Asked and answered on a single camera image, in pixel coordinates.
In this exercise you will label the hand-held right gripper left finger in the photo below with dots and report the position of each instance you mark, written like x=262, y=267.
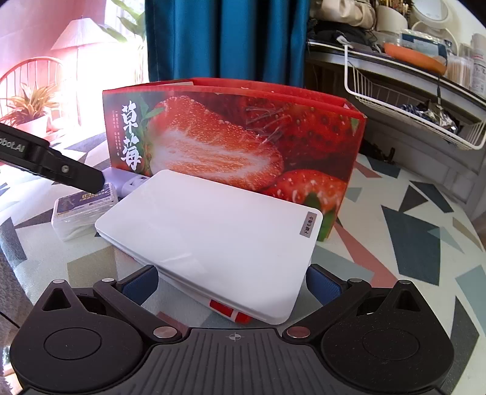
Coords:
x=138, y=285

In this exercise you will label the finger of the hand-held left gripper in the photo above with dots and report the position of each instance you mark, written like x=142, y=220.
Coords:
x=76, y=173

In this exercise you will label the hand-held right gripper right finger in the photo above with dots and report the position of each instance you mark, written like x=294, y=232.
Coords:
x=322, y=285

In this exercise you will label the purple plastic container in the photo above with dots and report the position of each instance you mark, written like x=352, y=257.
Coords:
x=121, y=183

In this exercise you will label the white box with blue label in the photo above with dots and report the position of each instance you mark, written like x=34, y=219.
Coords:
x=76, y=220

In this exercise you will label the white plastic case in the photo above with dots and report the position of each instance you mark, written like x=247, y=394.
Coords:
x=212, y=235

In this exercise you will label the red strawberry print cardboard box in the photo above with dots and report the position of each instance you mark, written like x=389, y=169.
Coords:
x=227, y=133

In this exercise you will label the geometric patterned tablecloth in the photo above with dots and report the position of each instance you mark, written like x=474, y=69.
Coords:
x=379, y=235

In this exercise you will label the red and white small box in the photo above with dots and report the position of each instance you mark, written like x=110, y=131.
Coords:
x=227, y=309

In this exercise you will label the silver foil packets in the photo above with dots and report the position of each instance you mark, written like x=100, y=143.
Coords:
x=433, y=116

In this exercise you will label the blue curtain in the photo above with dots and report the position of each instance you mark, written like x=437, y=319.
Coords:
x=227, y=38

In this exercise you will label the orange lid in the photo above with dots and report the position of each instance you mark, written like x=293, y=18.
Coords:
x=410, y=57

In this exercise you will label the clear cotton swab container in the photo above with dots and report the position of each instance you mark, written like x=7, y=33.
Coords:
x=460, y=66

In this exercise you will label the clear box with blue label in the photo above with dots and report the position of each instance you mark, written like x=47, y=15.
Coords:
x=423, y=43

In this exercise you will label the white labelled bottle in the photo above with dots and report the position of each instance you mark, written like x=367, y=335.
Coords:
x=479, y=64

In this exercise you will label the beige bag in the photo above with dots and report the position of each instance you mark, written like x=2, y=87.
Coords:
x=353, y=13

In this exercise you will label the white round appliance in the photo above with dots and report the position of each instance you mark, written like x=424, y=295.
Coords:
x=433, y=17

